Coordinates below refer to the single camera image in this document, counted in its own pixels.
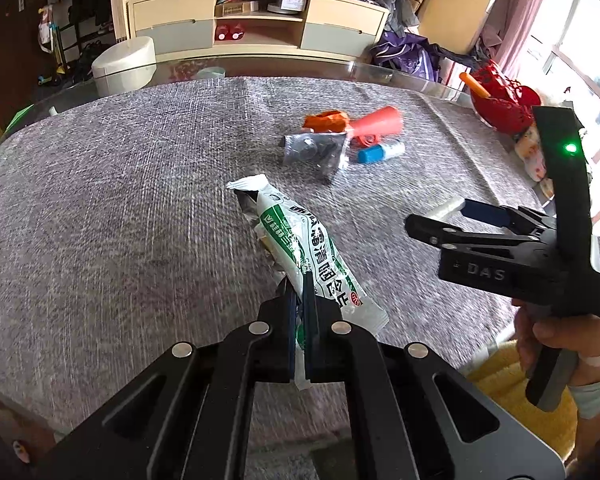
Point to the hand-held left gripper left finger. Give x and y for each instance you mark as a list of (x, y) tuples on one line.
[(291, 330)]

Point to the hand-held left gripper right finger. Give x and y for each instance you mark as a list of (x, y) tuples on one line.
[(310, 330)]

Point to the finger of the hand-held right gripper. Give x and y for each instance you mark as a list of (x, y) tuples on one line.
[(485, 211), (470, 240)]

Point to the white green lozenge packet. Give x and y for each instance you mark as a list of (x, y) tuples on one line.
[(300, 230)]

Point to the person's right hand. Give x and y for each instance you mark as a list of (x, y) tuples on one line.
[(555, 334)]

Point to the white pink lotion bottle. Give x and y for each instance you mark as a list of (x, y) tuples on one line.
[(530, 152)]

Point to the red plastic basket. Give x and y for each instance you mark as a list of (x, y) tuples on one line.
[(505, 105)]

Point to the small blue capped bottle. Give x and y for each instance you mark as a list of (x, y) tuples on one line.
[(380, 152)]

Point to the orange foam toy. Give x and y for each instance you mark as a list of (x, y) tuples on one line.
[(475, 85)]

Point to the yellow fluffy seat cushion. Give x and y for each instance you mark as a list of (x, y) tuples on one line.
[(525, 390)]

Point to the coral plastic toy horn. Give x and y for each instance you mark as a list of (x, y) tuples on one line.
[(380, 122)]

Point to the purple bag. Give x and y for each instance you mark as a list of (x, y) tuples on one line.
[(410, 57)]

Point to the orange crumpled wrapper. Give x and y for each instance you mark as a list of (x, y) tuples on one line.
[(327, 121)]

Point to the large window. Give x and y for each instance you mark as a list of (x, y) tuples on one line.
[(590, 60)]

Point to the pink curtain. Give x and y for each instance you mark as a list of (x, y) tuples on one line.
[(520, 10)]

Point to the beige standing air conditioner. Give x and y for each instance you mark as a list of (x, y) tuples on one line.
[(460, 5)]

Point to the grey woven table cloth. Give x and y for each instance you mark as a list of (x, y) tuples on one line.
[(105, 220)]

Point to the grey hanging clothing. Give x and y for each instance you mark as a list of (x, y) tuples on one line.
[(392, 5)]

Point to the pale green cup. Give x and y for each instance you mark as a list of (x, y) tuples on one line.
[(211, 72)]

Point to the white round device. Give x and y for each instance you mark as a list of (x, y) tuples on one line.
[(287, 4)]

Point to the red slippers pair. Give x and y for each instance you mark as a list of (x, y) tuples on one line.
[(228, 33)]

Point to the white round stool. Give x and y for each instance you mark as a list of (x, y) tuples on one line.
[(122, 65)]

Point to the flat cardboard box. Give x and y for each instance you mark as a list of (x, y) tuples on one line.
[(236, 8)]

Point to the beige grey television cabinet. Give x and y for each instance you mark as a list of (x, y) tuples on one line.
[(175, 15)]

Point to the green paper plane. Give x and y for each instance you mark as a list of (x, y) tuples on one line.
[(19, 119)]

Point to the child kick scooter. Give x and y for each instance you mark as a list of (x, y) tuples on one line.
[(55, 45)]

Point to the brown wooden door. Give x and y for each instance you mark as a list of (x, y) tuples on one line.
[(2, 35)]

